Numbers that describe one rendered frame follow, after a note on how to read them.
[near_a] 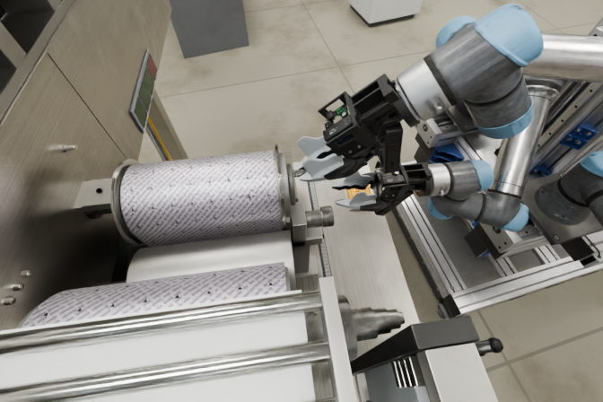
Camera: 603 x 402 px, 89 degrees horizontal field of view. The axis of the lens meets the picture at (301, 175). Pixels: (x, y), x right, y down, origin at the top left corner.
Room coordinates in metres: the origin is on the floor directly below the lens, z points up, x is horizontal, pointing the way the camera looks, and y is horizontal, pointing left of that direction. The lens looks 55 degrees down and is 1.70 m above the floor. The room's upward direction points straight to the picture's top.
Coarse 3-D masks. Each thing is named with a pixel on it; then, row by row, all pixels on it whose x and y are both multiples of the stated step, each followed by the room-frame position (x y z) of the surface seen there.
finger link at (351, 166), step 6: (348, 162) 0.29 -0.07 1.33; (354, 162) 0.28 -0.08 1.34; (360, 162) 0.28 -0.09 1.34; (366, 162) 0.28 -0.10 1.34; (342, 168) 0.28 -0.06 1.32; (348, 168) 0.28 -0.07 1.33; (354, 168) 0.28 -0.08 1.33; (360, 168) 0.28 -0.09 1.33; (330, 174) 0.28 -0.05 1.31; (336, 174) 0.28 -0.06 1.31; (342, 174) 0.27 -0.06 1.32; (348, 174) 0.27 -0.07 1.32
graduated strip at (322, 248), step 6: (312, 186) 0.53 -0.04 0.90; (312, 192) 0.51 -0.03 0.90; (312, 198) 0.48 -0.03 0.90; (312, 204) 0.46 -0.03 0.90; (318, 204) 0.46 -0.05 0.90; (324, 240) 0.35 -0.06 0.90; (324, 246) 0.33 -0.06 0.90; (324, 252) 0.31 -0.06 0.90; (324, 258) 0.29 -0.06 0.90; (324, 264) 0.28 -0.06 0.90; (324, 270) 0.26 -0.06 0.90; (330, 270) 0.26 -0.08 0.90; (324, 276) 0.25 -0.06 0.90
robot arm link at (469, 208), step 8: (432, 200) 0.41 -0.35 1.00; (440, 200) 0.40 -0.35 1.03; (448, 200) 0.39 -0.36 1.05; (456, 200) 0.38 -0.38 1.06; (464, 200) 0.38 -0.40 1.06; (472, 200) 0.39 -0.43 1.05; (480, 200) 0.39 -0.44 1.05; (432, 208) 0.40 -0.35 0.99; (440, 208) 0.39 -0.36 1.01; (448, 208) 0.38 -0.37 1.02; (456, 208) 0.38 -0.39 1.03; (464, 208) 0.37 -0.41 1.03; (472, 208) 0.37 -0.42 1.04; (480, 208) 0.37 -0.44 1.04; (440, 216) 0.38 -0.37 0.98; (448, 216) 0.38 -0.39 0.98; (464, 216) 0.37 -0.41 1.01; (472, 216) 0.36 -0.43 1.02
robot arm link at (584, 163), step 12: (588, 156) 0.55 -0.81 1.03; (600, 156) 0.53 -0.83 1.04; (576, 168) 0.54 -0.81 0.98; (588, 168) 0.51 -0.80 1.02; (600, 168) 0.49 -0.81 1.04; (564, 180) 0.53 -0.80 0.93; (576, 180) 0.50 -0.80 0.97; (588, 180) 0.48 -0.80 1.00; (600, 180) 0.47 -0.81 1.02; (576, 192) 0.48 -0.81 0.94; (588, 192) 0.46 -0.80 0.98; (600, 192) 0.44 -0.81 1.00; (588, 204) 0.44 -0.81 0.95
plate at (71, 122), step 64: (128, 0) 0.79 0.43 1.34; (64, 64) 0.43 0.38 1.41; (128, 64) 0.63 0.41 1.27; (0, 128) 0.26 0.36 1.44; (64, 128) 0.33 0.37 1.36; (128, 128) 0.48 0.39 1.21; (0, 192) 0.19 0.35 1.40; (64, 192) 0.24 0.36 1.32; (0, 256) 0.13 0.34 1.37; (64, 256) 0.16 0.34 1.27; (0, 320) 0.06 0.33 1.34
